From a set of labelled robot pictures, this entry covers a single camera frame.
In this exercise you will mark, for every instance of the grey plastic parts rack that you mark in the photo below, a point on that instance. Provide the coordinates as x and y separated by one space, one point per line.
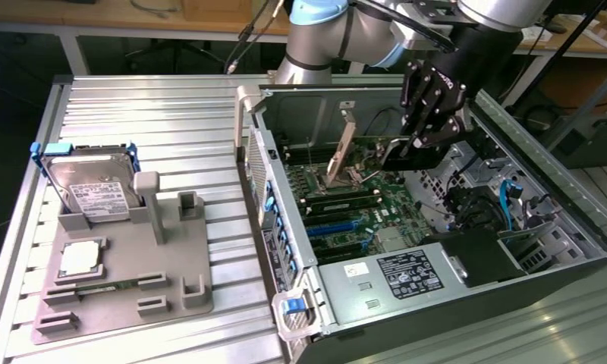
131 273

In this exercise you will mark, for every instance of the silver chipset heatsink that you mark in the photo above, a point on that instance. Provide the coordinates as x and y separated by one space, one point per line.
394 239

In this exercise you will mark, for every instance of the thin locking lever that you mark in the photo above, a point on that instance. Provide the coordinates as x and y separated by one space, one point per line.
310 151

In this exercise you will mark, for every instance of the silver disk bay cage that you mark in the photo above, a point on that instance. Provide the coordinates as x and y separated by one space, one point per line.
466 167

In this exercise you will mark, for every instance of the wooden desk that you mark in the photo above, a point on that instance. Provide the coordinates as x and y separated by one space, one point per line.
81 15
567 47

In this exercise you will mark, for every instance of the green RAM stick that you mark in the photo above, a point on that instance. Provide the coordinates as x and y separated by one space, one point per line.
109 287

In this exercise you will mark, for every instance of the dark equipment box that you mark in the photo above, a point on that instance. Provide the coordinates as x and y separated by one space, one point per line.
597 148

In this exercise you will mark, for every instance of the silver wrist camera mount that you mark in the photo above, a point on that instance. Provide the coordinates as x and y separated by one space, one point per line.
416 38

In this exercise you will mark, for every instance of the blue card retention clip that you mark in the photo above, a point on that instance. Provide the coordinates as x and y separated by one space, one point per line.
288 253
269 189
292 269
269 205
282 238
278 222

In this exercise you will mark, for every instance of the black stand pole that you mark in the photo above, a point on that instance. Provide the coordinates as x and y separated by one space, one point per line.
584 28

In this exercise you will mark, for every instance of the black monitor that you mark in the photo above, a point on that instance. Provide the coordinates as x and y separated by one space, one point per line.
577 5

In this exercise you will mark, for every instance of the CPU socket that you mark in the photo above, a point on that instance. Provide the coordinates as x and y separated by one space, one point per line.
318 177

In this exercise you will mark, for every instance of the blue case latch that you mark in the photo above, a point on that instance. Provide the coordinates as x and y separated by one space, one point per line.
294 306

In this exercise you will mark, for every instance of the black RAM stick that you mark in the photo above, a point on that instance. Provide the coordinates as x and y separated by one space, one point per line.
342 206

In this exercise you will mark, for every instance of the aluminium frame strut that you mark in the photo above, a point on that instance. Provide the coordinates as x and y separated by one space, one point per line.
604 91

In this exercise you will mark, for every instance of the hard disk in blue carrier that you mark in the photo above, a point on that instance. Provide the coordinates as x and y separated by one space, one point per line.
94 197

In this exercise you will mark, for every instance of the grey power supply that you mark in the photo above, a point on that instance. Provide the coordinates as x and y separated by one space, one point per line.
374 303

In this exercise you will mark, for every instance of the silver CPU chip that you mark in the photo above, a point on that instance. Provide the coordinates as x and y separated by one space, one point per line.
81 261

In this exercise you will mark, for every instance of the green motherboard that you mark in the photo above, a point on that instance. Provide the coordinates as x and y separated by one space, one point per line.
390 201

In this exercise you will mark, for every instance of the silver socket cover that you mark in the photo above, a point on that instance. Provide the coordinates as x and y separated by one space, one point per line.
357 172

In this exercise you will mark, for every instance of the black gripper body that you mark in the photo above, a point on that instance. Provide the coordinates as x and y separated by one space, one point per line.
481 57

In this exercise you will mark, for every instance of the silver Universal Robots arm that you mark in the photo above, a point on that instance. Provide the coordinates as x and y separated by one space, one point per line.
314 41

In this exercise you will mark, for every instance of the white plastic object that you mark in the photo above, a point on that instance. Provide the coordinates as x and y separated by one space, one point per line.
537 35

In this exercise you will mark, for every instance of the blue expansion slot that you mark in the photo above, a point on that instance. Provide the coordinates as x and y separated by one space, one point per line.
334 228

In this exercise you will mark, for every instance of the long black expansion slot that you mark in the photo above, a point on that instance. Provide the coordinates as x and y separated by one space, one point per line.
340 247
345 256

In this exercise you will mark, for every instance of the grey computer tower case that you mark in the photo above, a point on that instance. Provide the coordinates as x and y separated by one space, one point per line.
487 314

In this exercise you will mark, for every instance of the black chair base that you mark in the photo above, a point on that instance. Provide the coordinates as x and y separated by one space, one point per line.
179 43

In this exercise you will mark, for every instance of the NVIDIA graphics card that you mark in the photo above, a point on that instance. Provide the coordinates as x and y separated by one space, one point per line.
370 149

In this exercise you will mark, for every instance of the black disk bay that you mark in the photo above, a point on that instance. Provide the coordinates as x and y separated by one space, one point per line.
476 212

